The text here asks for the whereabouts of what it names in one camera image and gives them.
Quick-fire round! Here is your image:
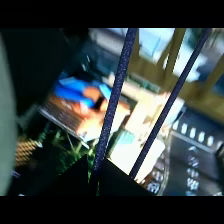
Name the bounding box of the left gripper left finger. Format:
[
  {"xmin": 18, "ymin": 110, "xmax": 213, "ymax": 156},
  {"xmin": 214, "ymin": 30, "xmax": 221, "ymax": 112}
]
[{"xmin": 43, "ymin": 154, "xmax": 91, "ymax": 196}]

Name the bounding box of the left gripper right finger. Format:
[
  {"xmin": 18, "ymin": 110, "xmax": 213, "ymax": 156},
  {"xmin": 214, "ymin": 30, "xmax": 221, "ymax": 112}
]
[{"xmin": 99, "ymin": 158, "xmax": 152, "ymax": 196}]

